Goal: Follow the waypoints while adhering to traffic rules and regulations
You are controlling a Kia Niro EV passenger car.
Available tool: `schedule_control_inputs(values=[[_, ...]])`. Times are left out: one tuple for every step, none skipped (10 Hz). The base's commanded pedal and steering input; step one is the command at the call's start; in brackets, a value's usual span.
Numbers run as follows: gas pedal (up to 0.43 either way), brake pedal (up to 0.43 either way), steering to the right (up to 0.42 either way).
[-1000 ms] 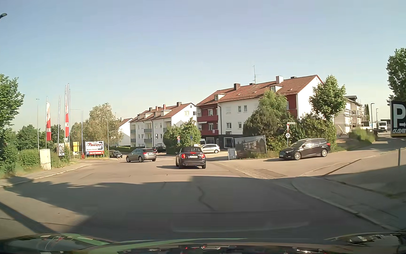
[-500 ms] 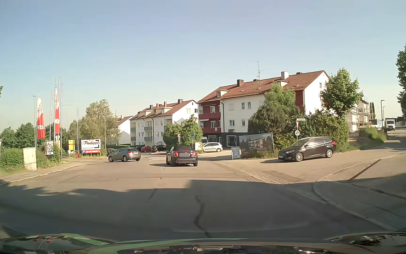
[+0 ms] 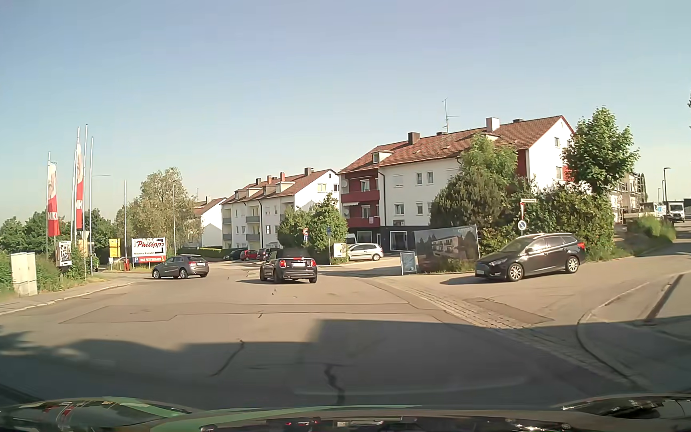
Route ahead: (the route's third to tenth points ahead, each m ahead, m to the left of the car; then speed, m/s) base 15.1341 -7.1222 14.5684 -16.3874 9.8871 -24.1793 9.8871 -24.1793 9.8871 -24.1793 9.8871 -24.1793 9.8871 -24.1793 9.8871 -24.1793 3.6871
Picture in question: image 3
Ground large billboard with building picture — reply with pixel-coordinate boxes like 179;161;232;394
413;225;481;274

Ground grey asphalt road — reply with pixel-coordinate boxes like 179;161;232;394
0;218;691;410

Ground white building with red balconies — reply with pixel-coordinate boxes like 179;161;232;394
338;115;575;253

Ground white and red billboard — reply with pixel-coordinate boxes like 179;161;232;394
131;237;168;265

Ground black convertible car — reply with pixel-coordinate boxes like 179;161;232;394
259;250;319;284

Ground grey pavement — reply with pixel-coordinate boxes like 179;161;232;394
578;259;691;396
0;273;142;320

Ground low green hedge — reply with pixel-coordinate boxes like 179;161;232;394
178;246;229;260

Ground white apartment building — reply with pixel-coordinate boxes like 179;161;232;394
221;167;342;250

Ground row of trees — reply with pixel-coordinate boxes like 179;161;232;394
0;208;120;265

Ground grey hatchback car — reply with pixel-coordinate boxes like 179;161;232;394
151;254;211;280

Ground white car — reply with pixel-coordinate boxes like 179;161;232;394
347;242;385;262

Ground large green bush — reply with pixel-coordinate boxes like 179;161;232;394
429;132;616;262

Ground tall pale green tree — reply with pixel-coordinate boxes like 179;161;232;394
114;167;204;250

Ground grey building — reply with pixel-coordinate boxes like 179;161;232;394
608;172;649;223

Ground white house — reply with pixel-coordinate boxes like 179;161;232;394
192;197;228;248

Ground light grey street cabinet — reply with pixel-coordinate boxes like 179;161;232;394
10;251;38;296

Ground red and white flag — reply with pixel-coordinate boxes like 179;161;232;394
44;151;61;259
71;126;85;247

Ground green bushes on bank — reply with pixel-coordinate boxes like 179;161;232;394
626;215;678;244

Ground dark grey estate car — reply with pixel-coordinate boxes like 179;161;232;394
474;232;587;283

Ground grey flagpole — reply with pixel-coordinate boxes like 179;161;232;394
87;136;96;277

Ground car's own bonnet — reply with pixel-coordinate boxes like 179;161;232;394
0;393;691;432

